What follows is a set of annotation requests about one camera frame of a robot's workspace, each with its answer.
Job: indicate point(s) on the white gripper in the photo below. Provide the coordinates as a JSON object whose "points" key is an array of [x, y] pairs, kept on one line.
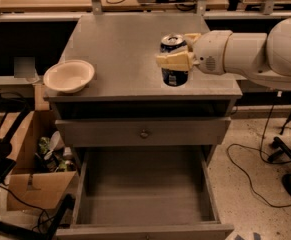
{"points": [[209, 51]]}

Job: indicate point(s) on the blue pepsi can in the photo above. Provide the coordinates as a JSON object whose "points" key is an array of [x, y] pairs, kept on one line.
{"points": [[168, 44]]}

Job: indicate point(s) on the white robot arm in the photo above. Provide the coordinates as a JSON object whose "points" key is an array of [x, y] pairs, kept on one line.
{"points": [[264, 59]]}

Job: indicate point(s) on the closed grey drawer with knob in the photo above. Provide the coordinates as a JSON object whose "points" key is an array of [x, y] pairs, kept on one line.
{"points": [[143, 132]]}

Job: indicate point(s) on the grey drawer cabinet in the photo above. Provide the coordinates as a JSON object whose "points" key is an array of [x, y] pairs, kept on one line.
{"points": [[129, 85]]}

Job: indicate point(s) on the open grey drawer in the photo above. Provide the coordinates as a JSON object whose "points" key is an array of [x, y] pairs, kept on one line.
{"points": [[145, 193]]}

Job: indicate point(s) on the white paper bowl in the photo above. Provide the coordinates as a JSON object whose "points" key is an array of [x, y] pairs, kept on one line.
{"points": [[69, 76]]}

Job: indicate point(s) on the cardboard box with trash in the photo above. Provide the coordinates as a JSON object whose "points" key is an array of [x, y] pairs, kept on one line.
{"points": [[28, 180]]}

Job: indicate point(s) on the black chair frame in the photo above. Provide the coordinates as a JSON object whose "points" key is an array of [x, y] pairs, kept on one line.
{"points": [[7, 164]]}

